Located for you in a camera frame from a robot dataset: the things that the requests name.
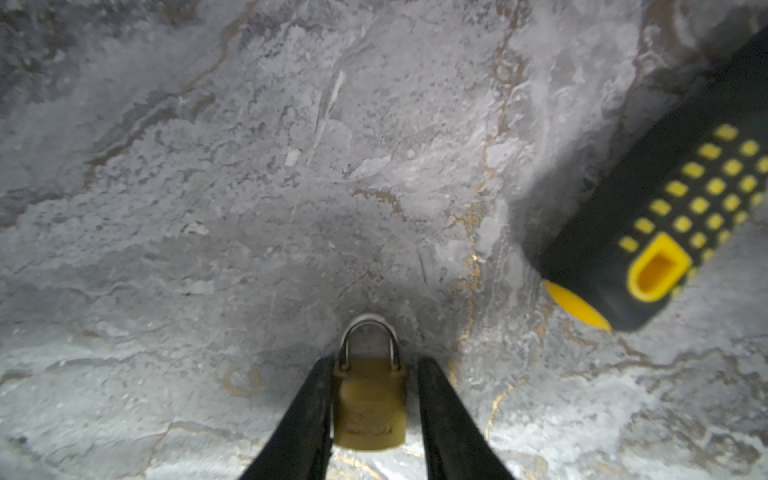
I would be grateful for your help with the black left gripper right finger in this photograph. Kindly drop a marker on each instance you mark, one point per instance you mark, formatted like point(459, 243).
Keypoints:
point(454, 447)

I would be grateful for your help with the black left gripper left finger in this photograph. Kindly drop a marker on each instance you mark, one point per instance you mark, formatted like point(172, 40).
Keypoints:
point(300, 447)

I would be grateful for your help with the small brass padlock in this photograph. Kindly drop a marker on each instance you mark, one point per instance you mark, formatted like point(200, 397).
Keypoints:
point(370, 393)

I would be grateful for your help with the yellow black screwdriver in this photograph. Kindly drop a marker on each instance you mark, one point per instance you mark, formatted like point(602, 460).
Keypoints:
point(670, 203)

